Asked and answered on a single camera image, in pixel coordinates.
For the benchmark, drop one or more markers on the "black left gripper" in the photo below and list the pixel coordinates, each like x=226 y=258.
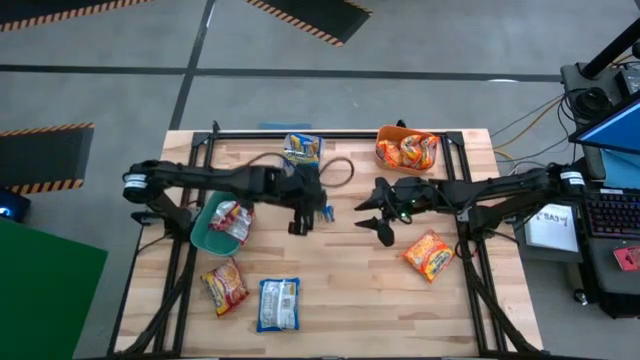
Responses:
x=302 y=187

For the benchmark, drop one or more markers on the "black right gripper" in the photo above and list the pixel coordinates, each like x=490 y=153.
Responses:
x=415 y=200

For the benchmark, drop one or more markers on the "cart caster wheel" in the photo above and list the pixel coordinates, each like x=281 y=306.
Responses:
x=581 y=298

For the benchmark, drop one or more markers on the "white label sign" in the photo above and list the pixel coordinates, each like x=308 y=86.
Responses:
x=552 y=230

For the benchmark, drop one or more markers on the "green floor board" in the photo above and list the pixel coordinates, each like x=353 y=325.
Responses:
x=45 y=300

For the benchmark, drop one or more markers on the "black hazard-striped floor mat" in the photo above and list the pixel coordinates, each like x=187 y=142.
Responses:
x=310 y=12
x=50 y=7
x=40 y=157

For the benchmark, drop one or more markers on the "orange plastic bin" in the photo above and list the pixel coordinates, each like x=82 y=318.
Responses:
x=387 y=132

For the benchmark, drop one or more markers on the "blue flat item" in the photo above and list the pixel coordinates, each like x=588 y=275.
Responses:
x=285 y=126

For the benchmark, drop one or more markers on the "red flat object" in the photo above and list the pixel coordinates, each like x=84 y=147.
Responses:
x=630 y=259

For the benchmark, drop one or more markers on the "monitor with blue screen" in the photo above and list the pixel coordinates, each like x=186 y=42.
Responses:
x=615 y=130

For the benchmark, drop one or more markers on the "black keyboard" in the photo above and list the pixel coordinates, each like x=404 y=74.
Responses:
x=612 y=215

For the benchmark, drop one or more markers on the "black pole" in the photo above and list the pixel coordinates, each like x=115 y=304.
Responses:
x=610 y=50

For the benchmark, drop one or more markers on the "grey workstation cart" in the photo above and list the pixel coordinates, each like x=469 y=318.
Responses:
x=600 y=280

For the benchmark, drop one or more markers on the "light blue sheet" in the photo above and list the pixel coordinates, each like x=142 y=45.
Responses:
x=622 y=170

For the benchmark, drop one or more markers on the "grey equipment box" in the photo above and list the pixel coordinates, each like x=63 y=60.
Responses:
x=570 y=75

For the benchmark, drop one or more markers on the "black device with blue light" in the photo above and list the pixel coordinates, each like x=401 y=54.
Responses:
x=15 y=202

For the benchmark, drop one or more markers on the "green plastic bin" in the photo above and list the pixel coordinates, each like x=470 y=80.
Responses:
x=210 y=242

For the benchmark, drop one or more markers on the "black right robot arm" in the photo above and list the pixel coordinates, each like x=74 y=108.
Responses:
x=500 y=190

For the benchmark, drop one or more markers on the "red Maruchan ramen pack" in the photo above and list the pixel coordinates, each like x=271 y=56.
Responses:
x=225 y=287
x=232 y=220

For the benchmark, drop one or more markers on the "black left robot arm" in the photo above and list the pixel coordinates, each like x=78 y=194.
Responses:
x=200 y=177

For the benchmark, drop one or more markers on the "orange Maruchan ramen pack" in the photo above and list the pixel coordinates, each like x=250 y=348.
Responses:
x=430 y=152
x=387 y=155
x=411 y=150
x=428 y=256

